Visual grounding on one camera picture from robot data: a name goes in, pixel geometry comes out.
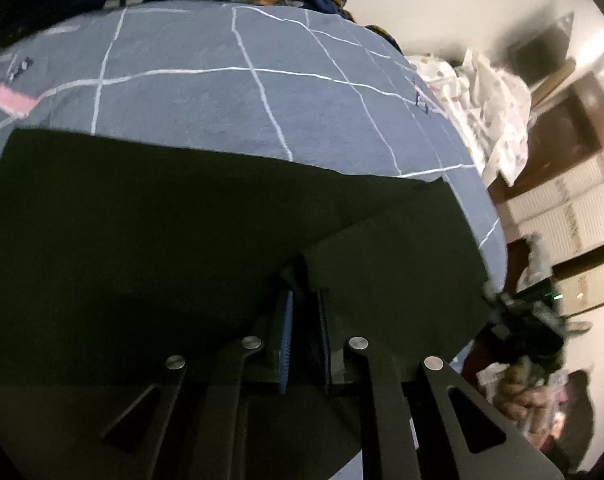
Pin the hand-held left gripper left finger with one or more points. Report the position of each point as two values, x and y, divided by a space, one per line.
286 340

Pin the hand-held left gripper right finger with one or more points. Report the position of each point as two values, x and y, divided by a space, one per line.
324 345

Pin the black pants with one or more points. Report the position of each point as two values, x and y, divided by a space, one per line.
132 235

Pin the wooden wardrobe with white panels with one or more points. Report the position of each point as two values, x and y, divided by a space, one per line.
557 210

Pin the white patterned cloth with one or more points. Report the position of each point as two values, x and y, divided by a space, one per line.
492 105

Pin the blue grid bedsheet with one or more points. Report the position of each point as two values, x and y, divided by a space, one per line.
182 110

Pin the dark wall screen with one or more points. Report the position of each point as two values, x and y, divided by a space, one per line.
537 52

